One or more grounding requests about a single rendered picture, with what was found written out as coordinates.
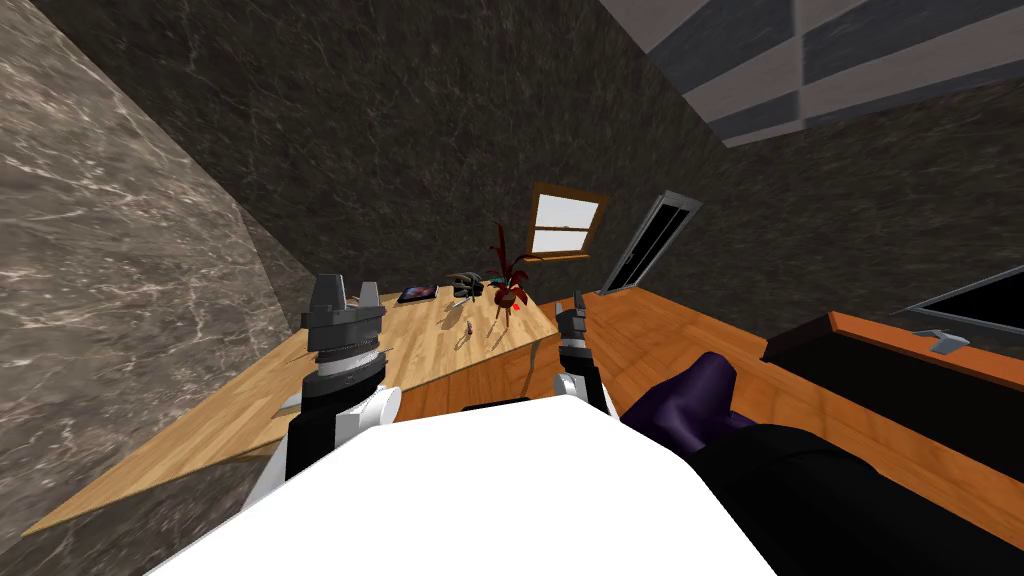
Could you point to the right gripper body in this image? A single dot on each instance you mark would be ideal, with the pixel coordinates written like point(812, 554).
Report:
point(573, 328)

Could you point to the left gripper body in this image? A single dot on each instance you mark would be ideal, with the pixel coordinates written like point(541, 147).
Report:
point(344, 326)

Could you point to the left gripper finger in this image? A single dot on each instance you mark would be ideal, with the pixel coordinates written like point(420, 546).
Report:
point(330, 294)
point(369, 296)

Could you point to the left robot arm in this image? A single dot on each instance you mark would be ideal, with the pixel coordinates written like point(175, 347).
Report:
point(332, 416)

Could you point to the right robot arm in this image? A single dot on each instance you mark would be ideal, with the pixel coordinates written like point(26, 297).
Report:
point(588, 388)

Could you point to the black tablet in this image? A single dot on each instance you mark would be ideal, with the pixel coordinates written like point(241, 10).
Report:
point(418, 294)

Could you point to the red potted plant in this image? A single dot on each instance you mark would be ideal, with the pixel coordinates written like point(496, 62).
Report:
point(506, 292)

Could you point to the wooden framed window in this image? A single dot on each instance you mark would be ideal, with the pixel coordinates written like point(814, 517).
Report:
point(565, 223)

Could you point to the dark door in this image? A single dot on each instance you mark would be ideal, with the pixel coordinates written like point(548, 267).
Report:
point(650, 244)

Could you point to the black helmet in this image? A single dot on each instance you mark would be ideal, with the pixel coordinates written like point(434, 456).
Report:
point(466, 286)

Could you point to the purple rounded seat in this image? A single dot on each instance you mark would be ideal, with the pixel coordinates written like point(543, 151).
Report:
point(684, 400)

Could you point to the light wooden table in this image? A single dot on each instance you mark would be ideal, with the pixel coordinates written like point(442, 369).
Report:
point(240, 416)

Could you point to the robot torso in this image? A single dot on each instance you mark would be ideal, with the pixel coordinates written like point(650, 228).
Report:
point(496, 496)

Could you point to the black cabinet with orange top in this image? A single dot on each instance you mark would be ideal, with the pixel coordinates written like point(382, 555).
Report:
point(880, 384)

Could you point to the grey angular object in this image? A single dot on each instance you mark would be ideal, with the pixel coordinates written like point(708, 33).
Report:
point(944, 342)

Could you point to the black screen with grey frame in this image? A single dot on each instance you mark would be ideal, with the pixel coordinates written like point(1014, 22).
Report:
point(984, 308)

